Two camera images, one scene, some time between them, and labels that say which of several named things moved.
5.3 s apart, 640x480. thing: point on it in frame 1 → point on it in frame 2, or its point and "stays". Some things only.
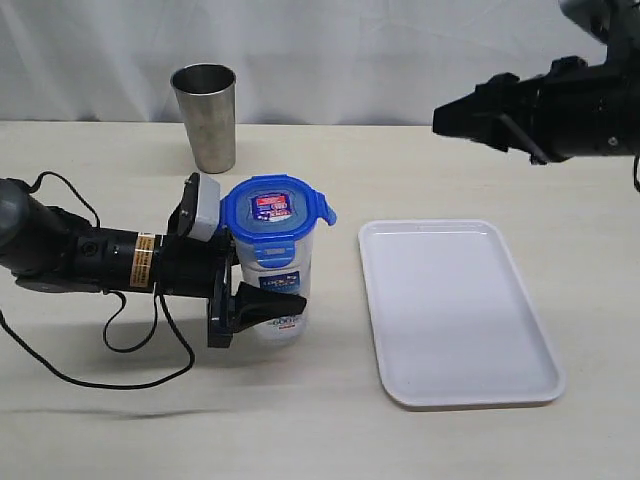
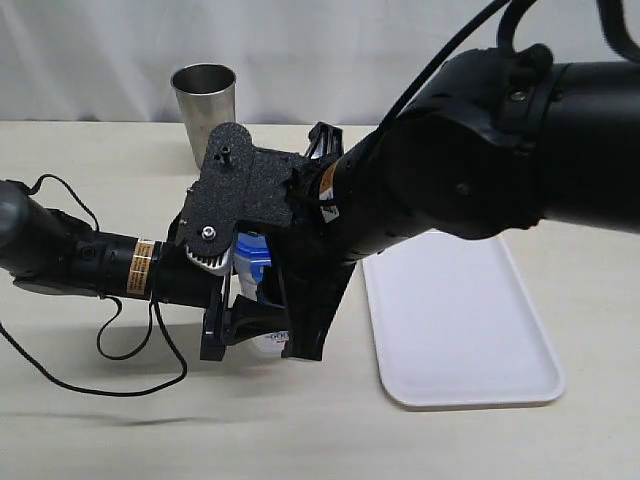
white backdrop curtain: [294, 62] stays
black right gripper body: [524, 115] → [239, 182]
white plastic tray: [455, 319] stays
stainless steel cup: [206, 95] stays
